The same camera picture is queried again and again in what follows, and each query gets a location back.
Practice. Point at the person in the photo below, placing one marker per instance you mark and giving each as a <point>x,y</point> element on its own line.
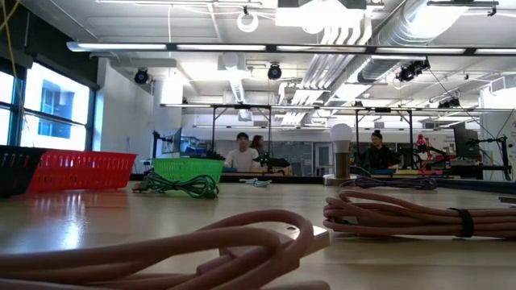
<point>258,143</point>
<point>242,157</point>
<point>378,155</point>

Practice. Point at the green plastic basket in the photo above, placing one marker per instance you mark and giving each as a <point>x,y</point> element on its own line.
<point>185,167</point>

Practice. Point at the white bulb brass lamp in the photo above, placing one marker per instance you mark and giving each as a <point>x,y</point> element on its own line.
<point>342,139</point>

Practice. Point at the overhead light bar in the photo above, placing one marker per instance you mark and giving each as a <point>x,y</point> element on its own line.
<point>221,47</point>

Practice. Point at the red robot device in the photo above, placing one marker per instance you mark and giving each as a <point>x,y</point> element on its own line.
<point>422,144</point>

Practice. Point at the red plastic basket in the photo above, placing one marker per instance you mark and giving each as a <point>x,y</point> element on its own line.
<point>80,169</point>

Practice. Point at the large window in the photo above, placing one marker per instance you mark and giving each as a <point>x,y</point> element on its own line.
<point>56,108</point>

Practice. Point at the black computer monitor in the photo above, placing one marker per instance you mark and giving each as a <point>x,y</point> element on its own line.
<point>465,141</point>

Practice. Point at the black plastic basket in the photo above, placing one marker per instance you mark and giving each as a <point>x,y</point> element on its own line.
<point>16,169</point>

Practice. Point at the black rig frame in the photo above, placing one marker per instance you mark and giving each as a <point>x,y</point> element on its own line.
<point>410,137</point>
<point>269,129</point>

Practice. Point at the black ceiling-mounted camera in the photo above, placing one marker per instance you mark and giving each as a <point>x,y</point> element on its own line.
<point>141,76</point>
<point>274,71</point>

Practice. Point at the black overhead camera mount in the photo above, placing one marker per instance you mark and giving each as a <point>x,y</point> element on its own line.
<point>412,70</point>

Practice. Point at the silver ventilation duct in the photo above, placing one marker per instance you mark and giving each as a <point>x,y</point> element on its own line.
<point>403,32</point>

